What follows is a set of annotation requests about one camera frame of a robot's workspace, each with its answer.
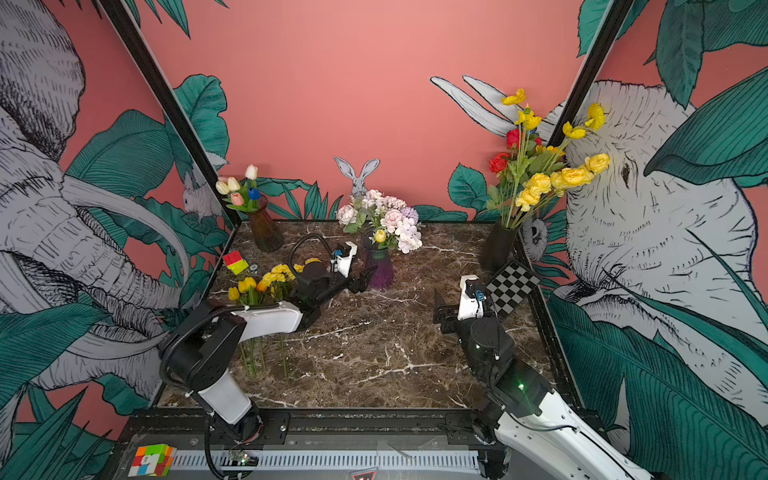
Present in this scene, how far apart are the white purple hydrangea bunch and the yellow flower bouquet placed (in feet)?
1.03

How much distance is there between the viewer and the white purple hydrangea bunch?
2.61 ft

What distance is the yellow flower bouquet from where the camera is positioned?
751mm
